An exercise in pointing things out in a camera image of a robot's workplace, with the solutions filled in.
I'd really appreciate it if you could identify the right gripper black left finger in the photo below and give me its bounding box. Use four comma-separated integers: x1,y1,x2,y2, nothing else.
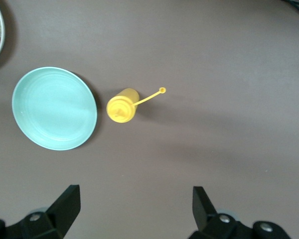
0,184,81,239

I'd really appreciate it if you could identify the green plate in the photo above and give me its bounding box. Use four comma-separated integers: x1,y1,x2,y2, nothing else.
11,66,98,151

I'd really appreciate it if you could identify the yellow squeeze bottle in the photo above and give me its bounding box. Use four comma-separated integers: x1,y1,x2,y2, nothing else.
106,87,167,123

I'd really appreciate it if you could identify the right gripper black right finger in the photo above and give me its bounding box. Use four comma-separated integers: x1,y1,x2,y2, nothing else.
188,186,292,239

